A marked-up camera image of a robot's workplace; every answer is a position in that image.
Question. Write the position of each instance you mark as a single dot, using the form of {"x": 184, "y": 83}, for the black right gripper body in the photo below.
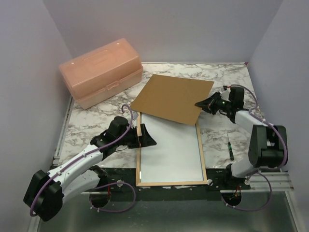
{"x": 220, "y": 105}

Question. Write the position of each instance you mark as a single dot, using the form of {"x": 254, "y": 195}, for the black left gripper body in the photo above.
{"x": 131, "y": 139}

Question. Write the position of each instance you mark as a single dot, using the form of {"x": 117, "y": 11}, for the blue wooden picture frame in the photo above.
{"x": 202, "y": 154}

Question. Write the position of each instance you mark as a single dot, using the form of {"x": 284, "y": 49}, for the brown backing board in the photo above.
{"x": 172, "y": 98}

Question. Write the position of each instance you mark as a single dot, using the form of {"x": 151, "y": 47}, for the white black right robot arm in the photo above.
{"x": 268, "y": 143}

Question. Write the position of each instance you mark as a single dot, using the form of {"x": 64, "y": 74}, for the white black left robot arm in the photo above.
{"x": 48, "y": 191}

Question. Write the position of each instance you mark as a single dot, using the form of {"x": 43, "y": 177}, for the green black screwdriver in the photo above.
{"x": 230, "y": 149}

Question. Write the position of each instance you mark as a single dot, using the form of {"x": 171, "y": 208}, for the pink plastic storage box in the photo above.
{"x": 102, "y": 73}

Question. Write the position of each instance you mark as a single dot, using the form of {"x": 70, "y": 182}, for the aluminium front rail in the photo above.
{"x": 260, "y": 182}

